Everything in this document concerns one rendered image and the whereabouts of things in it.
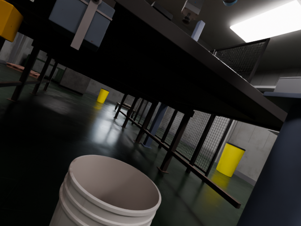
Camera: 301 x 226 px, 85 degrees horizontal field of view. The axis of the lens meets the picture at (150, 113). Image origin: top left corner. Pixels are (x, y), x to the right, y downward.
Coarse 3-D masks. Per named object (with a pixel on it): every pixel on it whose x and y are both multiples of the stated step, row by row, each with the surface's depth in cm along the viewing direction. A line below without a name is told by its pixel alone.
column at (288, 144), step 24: (264, 96) 67; (288, 96) 58; (288, 120) 61; (288, 144) 57; (264, 168) 62; (288, 168) 55; (264, 192) 58; (288, 192) 53; (264, 216) 55; (288, 216) 52
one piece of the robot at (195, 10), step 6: (186, 0) 88; (192, 0) 84; (198, 0) 85; (204, 0) 85; (186, 6) 84; (192, 6) 85; (198, 6) 85; (186, 12) 88; (192, 12) 86; (198, 12) 85; (192, 18) 90
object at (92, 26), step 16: (64, 0) 42; (80, 0) 43; (96, 0) 44; (112, 0) 47; (64, 16) 42; (80, 16) 44; (96, 16) 45; (112, 16) 47; (64, 32) 47; (80, 32) 44; (96, 32) 46; (96, 48) 49
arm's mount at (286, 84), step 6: (282, 78) 67; (288, 78) 65; (294, 78) 63; (300, 78) 61; (282, 84) 66; (288, 84) 64; (294, 84) 62; (300, 84) 61; (276, 90) 67; (282, 90) 65; (288, 90) 63; (294, 90) 62; (300, 90) 60
